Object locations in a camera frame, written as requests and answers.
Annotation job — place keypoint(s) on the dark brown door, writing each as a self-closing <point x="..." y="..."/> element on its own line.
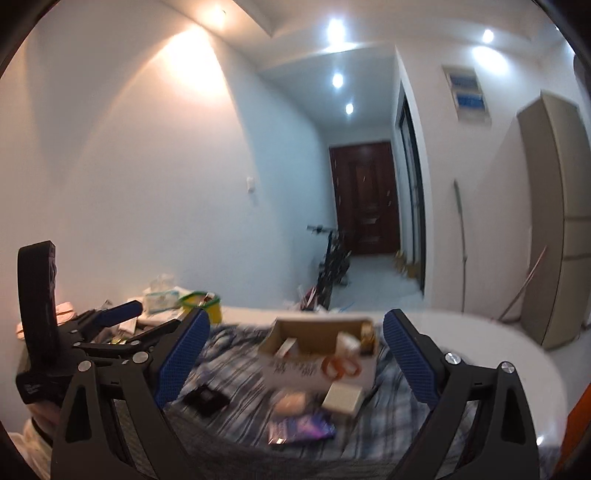
<point x="364" y="198"/>

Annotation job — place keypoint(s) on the black framed glass door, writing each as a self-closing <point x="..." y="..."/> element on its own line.
<point x="413" y="194"/>

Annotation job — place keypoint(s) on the mop pole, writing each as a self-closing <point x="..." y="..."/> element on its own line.
<point x="461" y="244"/>

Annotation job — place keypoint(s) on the tall grey cabinet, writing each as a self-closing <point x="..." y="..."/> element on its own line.
<point x="558" y="221"/>

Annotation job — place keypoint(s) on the wall electrical panel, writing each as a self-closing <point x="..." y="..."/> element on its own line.
<point x="467" y="92"/>

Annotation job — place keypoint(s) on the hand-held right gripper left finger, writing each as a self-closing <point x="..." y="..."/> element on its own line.
<point x="180" y="355"/>

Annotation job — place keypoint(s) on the cardboard box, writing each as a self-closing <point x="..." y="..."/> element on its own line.
<point x="300" y="369"/>

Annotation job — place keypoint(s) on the black pouch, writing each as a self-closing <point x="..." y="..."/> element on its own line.
<point x="207" y="400"/>

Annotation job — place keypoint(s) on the black bicycle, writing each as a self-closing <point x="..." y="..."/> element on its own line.
<point x="330" y="267"/>

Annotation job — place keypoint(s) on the tissue pack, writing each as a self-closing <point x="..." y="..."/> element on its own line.
<point x="161" y="297"/>

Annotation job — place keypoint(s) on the small cardboard boxes on floor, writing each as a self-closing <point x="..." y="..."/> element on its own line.
<point x="406" y="265"/>

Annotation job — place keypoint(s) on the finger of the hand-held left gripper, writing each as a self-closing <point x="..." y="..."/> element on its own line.
<point x="120" y="311"/>
<point x="138" y="344"/>

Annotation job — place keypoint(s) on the small white box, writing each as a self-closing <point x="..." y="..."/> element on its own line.
<point x="287" y="347"/>

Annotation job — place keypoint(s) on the plaid blanket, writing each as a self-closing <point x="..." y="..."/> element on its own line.
<point x="240" y="415"/>

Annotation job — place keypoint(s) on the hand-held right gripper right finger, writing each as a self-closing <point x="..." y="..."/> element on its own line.
<point x="411" y="360"/>

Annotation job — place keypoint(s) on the orange board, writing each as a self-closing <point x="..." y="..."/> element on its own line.
<point x="577" y="434"/>

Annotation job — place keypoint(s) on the white wall switch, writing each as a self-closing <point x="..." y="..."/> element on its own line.
<point x="250" y="184"/>

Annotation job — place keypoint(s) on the yellow bin with green rim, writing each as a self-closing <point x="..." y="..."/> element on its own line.
<point x="210" y="311"/>

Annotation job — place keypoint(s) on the white square box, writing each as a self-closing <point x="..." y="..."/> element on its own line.
<point x="342" y="398"/>

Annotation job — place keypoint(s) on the wooden stick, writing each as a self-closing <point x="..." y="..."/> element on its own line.
<point x="521" y="284"/>

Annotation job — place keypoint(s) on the shiny purple packet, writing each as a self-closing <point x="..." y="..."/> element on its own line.
<point x="302" y="429"/>

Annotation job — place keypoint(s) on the beige puff in clear bag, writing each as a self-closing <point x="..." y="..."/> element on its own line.
<point x="290" y="403"/>

